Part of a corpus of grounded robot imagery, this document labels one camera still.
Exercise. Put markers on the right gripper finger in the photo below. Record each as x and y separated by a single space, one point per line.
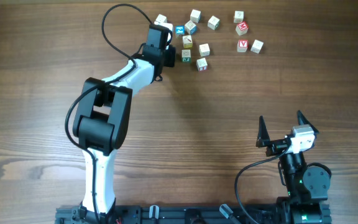
303 121
263 138

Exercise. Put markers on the red M block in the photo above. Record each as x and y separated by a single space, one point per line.
242 28

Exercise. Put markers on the plain block top right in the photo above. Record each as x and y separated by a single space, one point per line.
238 16

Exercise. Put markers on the blue-edged round-symbol block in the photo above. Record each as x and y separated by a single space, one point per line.
190 27

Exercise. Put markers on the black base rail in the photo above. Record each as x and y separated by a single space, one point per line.
261 213

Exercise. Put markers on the plain block far right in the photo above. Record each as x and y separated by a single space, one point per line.
257 46

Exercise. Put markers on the yellow hammer block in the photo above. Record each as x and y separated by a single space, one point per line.
187 41

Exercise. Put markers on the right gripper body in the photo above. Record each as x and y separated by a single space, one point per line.
276 147

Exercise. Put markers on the green-edged block far left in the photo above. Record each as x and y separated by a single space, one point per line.
161 19

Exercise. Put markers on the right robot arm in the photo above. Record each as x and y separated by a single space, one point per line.
307 184

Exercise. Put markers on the green envelope block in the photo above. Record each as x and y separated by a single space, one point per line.
186 55

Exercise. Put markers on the plain block top centre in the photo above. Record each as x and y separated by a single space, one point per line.
195 16

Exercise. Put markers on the green-edged block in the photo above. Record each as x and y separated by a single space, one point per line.
161 19
213 22

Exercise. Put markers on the plain wooden block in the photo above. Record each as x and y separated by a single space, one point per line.
204 50

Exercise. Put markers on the red A block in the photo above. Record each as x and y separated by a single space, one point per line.
242 46

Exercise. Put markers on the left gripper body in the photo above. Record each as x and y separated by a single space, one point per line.
169 56

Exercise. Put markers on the red-edged bottom block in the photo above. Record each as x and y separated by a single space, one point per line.
201 64

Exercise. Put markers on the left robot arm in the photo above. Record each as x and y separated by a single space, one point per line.
102 119

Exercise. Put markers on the blue letter block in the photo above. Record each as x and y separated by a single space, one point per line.
179 31

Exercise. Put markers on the green-edged block top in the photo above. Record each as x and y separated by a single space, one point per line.
213 22

